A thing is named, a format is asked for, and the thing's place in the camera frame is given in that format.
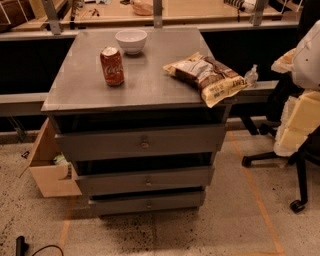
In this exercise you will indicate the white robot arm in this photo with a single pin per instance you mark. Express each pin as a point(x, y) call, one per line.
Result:
point(303, 62)

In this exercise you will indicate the red coke can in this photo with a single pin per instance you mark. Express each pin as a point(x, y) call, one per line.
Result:
point(111, 63)

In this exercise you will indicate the clear sanitizer bottle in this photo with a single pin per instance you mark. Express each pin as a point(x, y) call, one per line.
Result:
point(251, 76)

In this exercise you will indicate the white bowl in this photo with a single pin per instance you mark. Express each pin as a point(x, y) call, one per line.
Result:
point(131, 41)

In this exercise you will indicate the cardboard box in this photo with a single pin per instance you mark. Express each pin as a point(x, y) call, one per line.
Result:
point(53, 180)

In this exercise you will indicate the middle drawer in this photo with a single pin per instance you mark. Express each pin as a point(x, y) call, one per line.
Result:
point(141, 181)

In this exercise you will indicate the wooden workbench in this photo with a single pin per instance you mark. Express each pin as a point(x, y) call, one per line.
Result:
point(207, 15)

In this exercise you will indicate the drawer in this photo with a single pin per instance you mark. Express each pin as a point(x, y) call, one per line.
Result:
point(141, 181)
point(192, 199)
point(116, 144)

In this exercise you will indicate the bottom drawer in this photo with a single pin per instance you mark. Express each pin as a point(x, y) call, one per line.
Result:
point(192, 199)

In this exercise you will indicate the top drawer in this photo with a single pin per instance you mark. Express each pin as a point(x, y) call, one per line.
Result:
point(116, 144)

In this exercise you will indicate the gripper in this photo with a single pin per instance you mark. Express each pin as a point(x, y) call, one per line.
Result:
point(309, 65)

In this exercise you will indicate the grey drawer cabinet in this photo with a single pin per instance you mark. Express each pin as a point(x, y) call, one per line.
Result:
point(80, 101)

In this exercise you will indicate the chip bag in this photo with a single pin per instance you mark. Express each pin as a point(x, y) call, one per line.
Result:
point(214, 80)

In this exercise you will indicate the black office chair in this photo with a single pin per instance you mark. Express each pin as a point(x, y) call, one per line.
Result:
point(308, 151)

